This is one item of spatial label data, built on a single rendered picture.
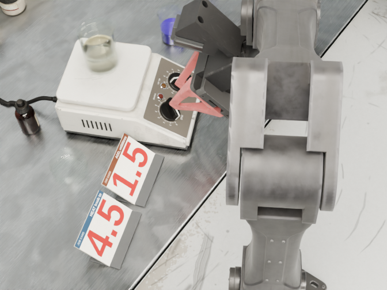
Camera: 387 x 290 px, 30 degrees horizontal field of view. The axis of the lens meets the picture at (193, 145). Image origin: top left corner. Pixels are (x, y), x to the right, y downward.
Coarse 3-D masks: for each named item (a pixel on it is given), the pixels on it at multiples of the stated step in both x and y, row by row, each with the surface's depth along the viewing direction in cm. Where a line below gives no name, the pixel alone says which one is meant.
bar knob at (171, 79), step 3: (174, 72) 110; (177, 72) 111; (171, 75) 110; (174, 75) 110; (177, 75) 108; (189, 75) 110; (168, 78) 110; (171, 78) 110; (174, 78) 108; (168, 81) 109; (171, 81) 109; (174, 81) 108; (171, 84) 109; (174, 84) 109; (174, 87) 109; (177, 87) 109; (177, 90) 109
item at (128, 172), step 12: (132, 144) 107; (120, 156) 105; (132, 156) 106; (144, 156) 107; (120, 168) 104; (132, 168) 105; (144, 168) 107; (120, 180) 104; (132, 180) 105; (120, 192) 103; (132, 192) 104
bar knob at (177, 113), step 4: (168, 100) 106; (164, 104) 107; (168, 104) 106; (160, 108) 106; (164, 108) 107; (168, 108) 106; (172, 108) 106; (160, 112) 106; (164, 112) 106; (168, 112) 107; (172, 112) 106; (176, 112) 106; (164, 116) 106; (168, 116) 106; (172, 116) 106; (176, 116) 106; (168, 120) 106; (172, 120) 106
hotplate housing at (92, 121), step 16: (144, 80) 108; (144, 96) 107; (64, 112) 106; (80, 112) 106; (96, 112) 106; (112, 112) 105; (128, 112) 105; (144, 112) 105; (64, 128) 110; (80, 128) 109; (96, 128) 108; (112, 128) 107; (128, 128) 107; (144, 128) 106; (160, 128) 106; (192, 128) 109; (160, 144) 109; (176, 144) 108
